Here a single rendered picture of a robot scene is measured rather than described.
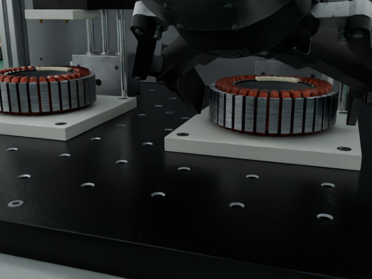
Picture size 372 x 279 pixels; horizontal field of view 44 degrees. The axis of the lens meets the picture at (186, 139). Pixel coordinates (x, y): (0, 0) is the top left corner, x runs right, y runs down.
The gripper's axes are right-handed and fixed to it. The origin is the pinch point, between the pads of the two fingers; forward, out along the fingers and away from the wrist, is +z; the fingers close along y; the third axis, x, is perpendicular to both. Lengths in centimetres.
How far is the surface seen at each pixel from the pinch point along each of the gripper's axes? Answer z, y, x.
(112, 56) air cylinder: 10.3, -22.1, 8.1
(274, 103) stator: -4.4, 1.0, -1.7
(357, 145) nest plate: -2.4, 7.3, -4.0
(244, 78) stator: 2.2, -3.0, 2.8
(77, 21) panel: 19.6, -34.7, 17.8
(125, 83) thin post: 7.3, -17.9, 3.4
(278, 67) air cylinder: 10.5, -1.1, 7.5
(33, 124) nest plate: -4.5, -20.0, -5.3
